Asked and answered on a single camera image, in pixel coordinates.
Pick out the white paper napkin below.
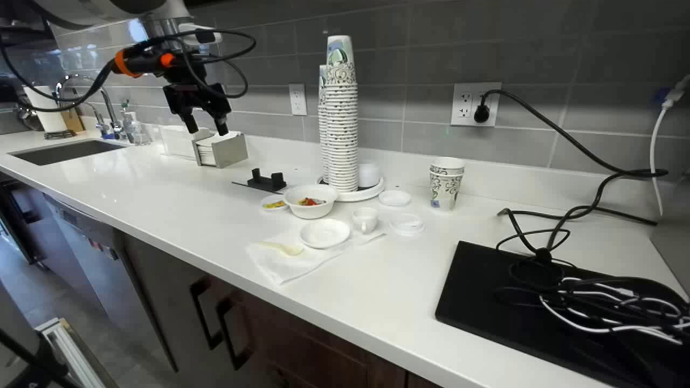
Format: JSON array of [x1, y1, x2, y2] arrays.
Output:
[[244, 226, 386, 287]]

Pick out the single printed paper cup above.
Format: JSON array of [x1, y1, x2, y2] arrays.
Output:
[[426, 155, 467, 212]]

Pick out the black cabinet handle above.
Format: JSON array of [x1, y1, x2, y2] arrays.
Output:
[[216, 295, 256, 372], [187, 275, 227, 351]]

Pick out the small white bowl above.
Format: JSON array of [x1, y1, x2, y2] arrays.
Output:
[[298, 215, 354, 251]]

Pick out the dark kitchen sink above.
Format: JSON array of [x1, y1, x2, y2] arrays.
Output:
[[9, 137, 124, 168]]

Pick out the brown wooden base cabinet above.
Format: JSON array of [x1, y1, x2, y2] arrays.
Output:
[[121, 228, 440, 388]]

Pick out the aluminium frame rail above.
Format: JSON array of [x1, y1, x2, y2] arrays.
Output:
[[33, 315, 108, 388]]

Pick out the black power cable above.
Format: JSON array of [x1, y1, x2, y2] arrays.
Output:
[[472, 89, 670, 265]]

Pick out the black tray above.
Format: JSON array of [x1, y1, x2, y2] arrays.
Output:
[[433, 238, 690, 388]]

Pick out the white upright board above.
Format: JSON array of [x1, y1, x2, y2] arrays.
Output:
[[20, 83, 71, 135]]

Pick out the brown wooden block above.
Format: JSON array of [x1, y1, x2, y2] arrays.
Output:
[[60, 106, 87, 135]]

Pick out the taller printed paper cup stack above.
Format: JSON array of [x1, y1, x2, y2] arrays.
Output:
[[324, 31, 359, 192]]

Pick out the tiny dish with yellow food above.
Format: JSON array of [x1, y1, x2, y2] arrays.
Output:
[[259, 194, 288, 212]]

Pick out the shorter printed paper cup stack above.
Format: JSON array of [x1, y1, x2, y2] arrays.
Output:
[[317, 63, 340, 190]]

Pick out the small clear plastic lid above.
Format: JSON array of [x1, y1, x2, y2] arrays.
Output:
[[377, 186, 414, 209]]

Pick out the white rectangular container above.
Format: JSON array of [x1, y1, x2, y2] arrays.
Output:
[[158, 122, 198, 159]]

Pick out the white paper bowl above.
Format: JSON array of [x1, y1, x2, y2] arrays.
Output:
[[281, 183, 340, 219]]

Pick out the white outlet with black plug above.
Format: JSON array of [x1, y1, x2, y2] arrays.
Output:
[[448, 80, 505, 128]]

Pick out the black and white cable bundle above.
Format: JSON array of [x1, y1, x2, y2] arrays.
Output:
[[494, 254, 690, 346]]

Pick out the black holder block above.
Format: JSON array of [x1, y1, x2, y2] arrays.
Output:
[[246, 168, 288, 194]]

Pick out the grey napkin dispenser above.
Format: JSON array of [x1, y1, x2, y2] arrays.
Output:
[[189, 126, 250, 169]]

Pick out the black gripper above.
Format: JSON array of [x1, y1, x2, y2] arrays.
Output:
[[162, 38, 233, 139]]

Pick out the chrome faucet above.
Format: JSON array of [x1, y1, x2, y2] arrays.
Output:
[[51, 71, 124, 135]]

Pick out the clear soap bottle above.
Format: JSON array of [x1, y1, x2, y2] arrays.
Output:
[[119, 98, 148, 147]]

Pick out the narrow white wall outlet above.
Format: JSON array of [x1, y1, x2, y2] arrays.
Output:
[[286, 81, 309, 117]]

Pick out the white plate under cup stacks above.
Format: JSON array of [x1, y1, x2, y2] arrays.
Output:
[[325, 175, 389, 205]]

